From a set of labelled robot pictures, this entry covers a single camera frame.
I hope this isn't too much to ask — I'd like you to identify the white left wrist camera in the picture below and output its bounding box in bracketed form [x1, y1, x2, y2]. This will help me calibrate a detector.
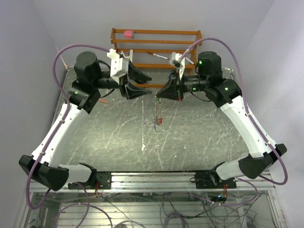
[107, 49, 129, 85]

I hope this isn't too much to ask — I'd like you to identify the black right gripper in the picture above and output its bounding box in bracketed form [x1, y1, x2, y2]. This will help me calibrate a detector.
[156, 67, 209, 102]

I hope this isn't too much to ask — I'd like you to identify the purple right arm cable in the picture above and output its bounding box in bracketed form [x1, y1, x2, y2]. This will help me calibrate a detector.
[181, 37, 289, 186]

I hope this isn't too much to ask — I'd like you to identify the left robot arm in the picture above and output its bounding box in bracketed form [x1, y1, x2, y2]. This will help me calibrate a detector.
[19, 49, 151, 191]

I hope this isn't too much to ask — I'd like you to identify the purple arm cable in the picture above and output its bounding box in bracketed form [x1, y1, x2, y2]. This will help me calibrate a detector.
[181, 37, 289, 186]
[25, 44, 111, 210]

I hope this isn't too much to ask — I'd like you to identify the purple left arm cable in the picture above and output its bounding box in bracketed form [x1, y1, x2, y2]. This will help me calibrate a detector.
[25, 44, 111, 210]

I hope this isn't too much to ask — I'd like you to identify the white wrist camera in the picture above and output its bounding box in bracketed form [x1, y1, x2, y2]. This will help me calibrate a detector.
[169, 52, 186, 80]
[107, 49, 129, 85]

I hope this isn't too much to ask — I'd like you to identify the red white marker pen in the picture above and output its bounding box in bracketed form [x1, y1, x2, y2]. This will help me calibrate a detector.
[147, 51, 169, 60]

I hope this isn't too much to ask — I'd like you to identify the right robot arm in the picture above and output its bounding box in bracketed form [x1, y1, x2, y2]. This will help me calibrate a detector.
[156, 51, 287, 188]

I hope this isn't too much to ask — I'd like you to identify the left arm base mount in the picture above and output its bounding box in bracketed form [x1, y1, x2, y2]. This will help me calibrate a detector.
[67, 171, 112, 190]

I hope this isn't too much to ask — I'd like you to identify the white plastic clamp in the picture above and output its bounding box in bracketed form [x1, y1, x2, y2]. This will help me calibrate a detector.
[120, 49, 133, 62]

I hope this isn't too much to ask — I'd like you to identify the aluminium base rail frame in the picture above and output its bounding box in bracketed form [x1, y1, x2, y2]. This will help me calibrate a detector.
[25, 170, 277, 193]

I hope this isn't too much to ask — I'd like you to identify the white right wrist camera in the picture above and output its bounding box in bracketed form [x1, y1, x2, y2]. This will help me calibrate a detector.
[169, 52, 186, 80]

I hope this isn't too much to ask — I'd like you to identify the pink eraser block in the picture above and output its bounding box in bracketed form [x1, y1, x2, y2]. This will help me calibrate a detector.
[123, 30, 134, 39]

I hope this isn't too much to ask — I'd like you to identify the purple cable loop below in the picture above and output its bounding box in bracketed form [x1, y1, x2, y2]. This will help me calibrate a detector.
[53, 182, 112, 228]

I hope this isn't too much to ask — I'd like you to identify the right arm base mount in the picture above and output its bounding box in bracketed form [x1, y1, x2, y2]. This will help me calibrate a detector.
[189, 162, 237, 189]

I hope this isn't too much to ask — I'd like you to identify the round metal keyring disc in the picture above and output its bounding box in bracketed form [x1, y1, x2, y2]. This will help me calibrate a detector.
[153, 92, 162, 131]

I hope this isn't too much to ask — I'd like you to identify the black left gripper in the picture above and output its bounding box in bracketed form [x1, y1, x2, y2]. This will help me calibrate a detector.
[93, 58, 152, 100]

